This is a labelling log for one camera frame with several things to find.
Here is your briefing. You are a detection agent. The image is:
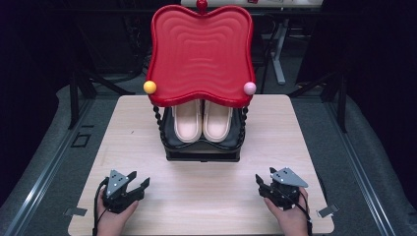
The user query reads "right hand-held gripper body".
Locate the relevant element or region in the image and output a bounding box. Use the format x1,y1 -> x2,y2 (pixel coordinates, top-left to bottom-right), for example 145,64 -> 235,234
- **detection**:
258,166 -> 310,211

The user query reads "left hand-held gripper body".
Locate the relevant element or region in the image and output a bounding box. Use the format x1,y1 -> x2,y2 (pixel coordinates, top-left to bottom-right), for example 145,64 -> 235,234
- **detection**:
102,169 -> 146,214

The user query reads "cream white clog shoe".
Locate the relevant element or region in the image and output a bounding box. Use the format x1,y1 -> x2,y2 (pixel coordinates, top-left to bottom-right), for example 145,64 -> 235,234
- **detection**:
202,98 -> 234,144
171,98 -> 203,145

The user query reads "red and black shoe rack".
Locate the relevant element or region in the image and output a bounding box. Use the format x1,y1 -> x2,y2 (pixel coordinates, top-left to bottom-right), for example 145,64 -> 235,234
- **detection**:
143,0 -> 258,163

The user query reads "person's left hand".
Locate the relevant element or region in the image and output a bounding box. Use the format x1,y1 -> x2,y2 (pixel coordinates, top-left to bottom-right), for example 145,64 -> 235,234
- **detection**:
95,188 -> 140,236

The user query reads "person's right hand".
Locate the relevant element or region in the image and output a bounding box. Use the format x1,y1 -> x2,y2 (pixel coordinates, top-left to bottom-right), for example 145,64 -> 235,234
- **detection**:
264,187 -> 310,236

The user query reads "grey tape tab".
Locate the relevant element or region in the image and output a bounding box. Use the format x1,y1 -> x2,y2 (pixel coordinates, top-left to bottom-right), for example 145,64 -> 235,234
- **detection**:
63,206 -> 89,217
317,204 -> 340,219

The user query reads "black metal stand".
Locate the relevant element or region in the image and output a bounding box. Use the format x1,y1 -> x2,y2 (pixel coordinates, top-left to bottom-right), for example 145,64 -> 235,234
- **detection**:
67,63 -> 136,130
287,63 -> 349,134

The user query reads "white desk leg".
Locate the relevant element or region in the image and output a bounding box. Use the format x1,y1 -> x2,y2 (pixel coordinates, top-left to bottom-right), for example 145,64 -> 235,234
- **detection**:
269,18 -> 290,87

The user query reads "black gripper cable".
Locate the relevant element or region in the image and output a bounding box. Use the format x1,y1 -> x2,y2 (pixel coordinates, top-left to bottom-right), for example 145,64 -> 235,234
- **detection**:
91,177 -> 111,236
280,186 -> 315,236

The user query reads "metal floor rail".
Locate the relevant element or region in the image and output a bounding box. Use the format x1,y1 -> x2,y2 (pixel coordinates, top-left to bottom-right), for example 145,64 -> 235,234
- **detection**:
323,94 -> 398,236
2,97 -> 95,236

